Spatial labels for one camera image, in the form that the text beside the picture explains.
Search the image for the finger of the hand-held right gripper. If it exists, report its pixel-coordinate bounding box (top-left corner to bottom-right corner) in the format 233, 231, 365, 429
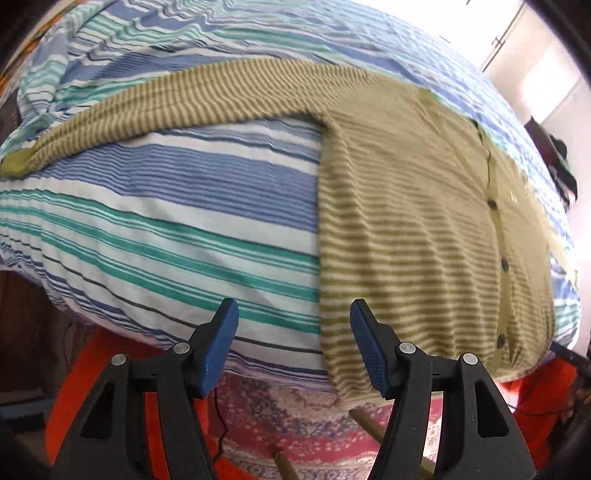
549, 340, 588, 366

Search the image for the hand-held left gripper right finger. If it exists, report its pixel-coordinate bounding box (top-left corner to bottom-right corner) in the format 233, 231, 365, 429
349, 298, 536, 480

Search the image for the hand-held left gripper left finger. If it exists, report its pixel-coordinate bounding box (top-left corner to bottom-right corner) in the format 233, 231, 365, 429
48, 298, 241, 480

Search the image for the olive striped cardigan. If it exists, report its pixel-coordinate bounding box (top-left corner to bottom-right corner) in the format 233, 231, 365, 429
0, 59, 578, 409

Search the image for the wooden stick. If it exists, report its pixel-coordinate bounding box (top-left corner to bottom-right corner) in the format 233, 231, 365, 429
349, 407, 437, 476
271, 450, 300, 480

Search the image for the red patterned rug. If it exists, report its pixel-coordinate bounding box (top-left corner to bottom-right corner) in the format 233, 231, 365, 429
208, 369, 444, 480

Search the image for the orange red cloth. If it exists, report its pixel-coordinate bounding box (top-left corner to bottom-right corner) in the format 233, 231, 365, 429
46, 330, 580, 480

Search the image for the blue green striped blanket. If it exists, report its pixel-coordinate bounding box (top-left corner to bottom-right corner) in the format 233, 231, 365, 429
0, 0, 580, 393

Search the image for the dark wooden furniture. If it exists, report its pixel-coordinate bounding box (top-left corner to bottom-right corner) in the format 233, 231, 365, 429
0, 271, 68, 416

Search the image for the dark object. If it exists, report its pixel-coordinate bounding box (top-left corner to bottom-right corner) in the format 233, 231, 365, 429
526, 115, 581, 205

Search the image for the white door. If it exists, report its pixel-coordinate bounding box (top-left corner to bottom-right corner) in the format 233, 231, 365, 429
478, 0, 559, 77

